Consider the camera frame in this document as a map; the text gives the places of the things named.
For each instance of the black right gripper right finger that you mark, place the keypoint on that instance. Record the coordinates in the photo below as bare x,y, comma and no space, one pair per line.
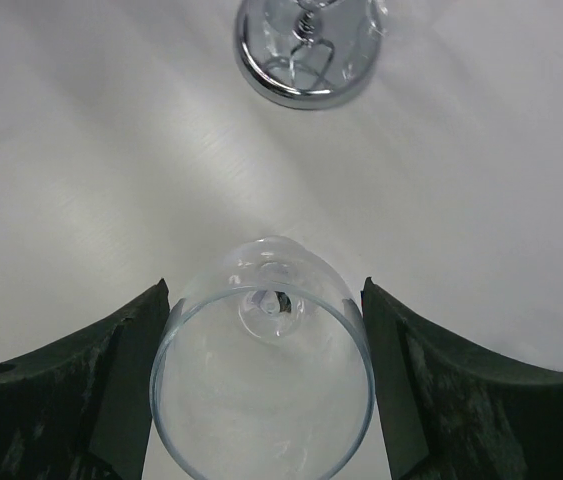
452,409

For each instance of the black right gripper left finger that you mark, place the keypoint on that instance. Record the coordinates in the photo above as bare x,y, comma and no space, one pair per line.
78,408

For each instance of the chrome wine glass rack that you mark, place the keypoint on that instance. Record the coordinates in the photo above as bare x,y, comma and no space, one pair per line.
309,55

